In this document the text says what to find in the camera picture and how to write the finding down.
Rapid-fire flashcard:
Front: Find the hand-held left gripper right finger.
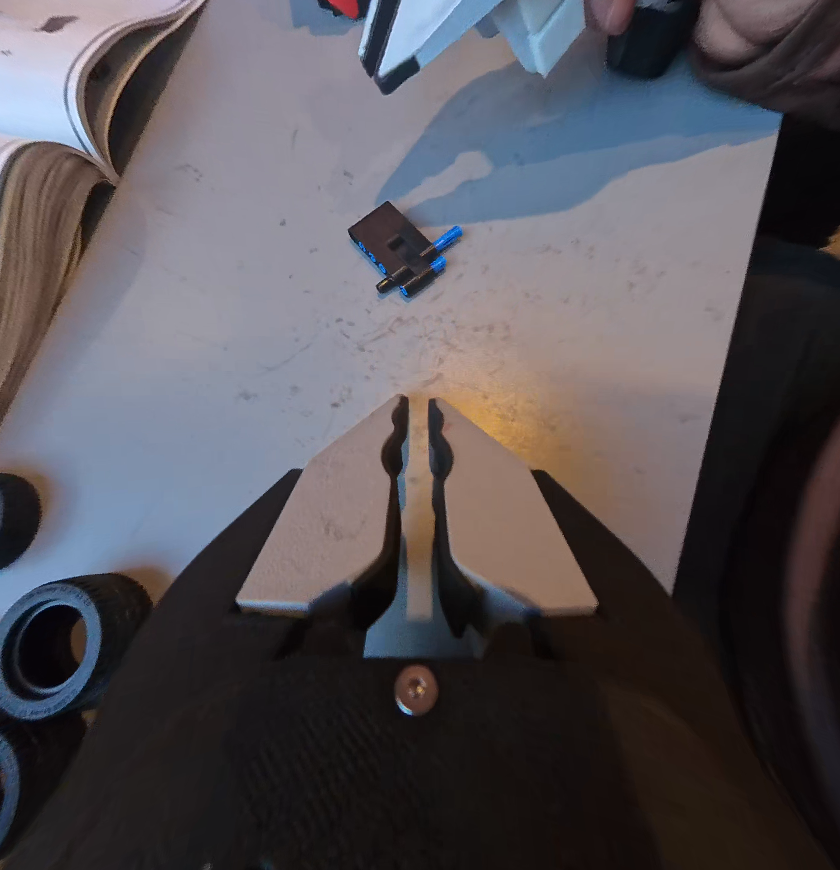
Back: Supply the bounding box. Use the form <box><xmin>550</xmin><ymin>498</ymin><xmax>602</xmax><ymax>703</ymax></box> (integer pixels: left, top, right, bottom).
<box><xmin>427</xmin><ymin>397</ymin><xmax>599</xmax><ymax>640</ymax></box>

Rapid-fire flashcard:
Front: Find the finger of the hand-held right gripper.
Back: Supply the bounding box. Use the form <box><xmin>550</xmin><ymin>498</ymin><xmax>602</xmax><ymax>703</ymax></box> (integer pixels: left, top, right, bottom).
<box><xmin>357</xmin><ymin>0</ymin><xmax>402</xmax><ymax>78</ymax></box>
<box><xmin>374</xmin><ymin>0</ymin><xmax>504</xmax><ymax>96</ymax></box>

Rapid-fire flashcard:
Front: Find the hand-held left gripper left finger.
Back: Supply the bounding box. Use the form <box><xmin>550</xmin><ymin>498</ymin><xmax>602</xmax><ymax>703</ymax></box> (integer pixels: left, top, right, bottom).
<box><xmin>237</xmin><ymin>396</ymin><xmax>410</xmax><ymax>633</ymax></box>

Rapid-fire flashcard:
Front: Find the black toy brick assembly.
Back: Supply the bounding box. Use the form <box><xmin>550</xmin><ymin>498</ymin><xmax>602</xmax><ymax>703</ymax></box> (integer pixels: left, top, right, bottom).
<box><xmin>348</xmin><ymin>202</ymin><xmax>448</xmax><ymax>300</ymax></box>

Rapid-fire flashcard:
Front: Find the person's right forearm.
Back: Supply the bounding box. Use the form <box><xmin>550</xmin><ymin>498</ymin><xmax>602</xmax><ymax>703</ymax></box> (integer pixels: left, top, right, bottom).
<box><xmin>690</xmin><ymin>0</ymin><xmax>840</xmax><ymax>131</ymax></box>

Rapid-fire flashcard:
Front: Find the white desk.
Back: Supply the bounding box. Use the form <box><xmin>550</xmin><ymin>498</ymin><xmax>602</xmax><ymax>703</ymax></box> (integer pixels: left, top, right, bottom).
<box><xmin>0</xmin><ymin>0</ymin><xmax>782</xmax><ymax>731</ymax></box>

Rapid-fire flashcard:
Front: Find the person's right hand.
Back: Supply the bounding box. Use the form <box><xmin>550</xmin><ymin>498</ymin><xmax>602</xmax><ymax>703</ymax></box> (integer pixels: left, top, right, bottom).
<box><xmin>586</xmin><ymin>0</ymin><xmax>805</xmax><ymax>68</ymax></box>

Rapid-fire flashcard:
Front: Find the open instruction book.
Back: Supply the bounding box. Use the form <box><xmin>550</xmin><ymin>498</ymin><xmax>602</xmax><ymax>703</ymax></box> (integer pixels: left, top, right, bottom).
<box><xmin>0</xmin><ymin>0</ymin><xmax>208</xmax><ymax>451</ymax></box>

